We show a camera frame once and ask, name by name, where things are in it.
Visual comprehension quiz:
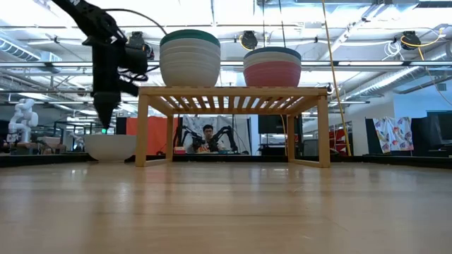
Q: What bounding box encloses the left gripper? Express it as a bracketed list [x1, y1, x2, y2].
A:
[92, 41, 139, 130]

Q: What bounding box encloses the green ridged bowl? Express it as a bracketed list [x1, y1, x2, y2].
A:
[159, 29, 222, 46]

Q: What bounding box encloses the blue ridged bowl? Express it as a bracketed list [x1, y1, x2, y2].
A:
[243, 47, 302, 60]

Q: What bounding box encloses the wooden slatted shelf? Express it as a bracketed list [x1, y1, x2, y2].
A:
[135, 86, 331, 169]

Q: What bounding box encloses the black metal rack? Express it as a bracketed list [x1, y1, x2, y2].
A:
[52, 121, 117, 135]

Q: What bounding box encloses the orange divider panel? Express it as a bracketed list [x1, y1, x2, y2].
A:
[126, 116, 177, 156]

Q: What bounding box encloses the cluttered wooden workbench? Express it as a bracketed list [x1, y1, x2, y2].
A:
[0, 135, 85, 155]

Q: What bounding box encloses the white robot figure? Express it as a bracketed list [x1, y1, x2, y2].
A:
[6, 98, 39, 144]

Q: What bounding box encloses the person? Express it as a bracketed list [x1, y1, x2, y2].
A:
[185, 123, 234, 155]

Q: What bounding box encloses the black monitor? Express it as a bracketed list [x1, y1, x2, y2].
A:
[257, 114, 304, 135]

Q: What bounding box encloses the red cabinet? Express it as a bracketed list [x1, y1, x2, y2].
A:
[328, 127, 349, 153]

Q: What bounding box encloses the floral cloth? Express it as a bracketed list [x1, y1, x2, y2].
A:
[372, 116, 415, 155]

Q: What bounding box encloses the large black screen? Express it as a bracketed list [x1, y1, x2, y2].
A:
[411, 109, 452, 158]

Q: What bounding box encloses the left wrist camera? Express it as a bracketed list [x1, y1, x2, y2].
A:
[119, 44, 156, 83]

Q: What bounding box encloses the black ceiling cable reel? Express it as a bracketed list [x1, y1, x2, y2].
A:
[400, 30, 420, 50]
[127, 30, 145, 47]
[240, 30, 258, 50]

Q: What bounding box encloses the black hanging cable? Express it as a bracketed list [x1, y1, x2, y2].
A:
[278, 0, 287, 49]

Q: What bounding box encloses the yellow hanging cable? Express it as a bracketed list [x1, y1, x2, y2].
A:
[320, 0, 353, 157]

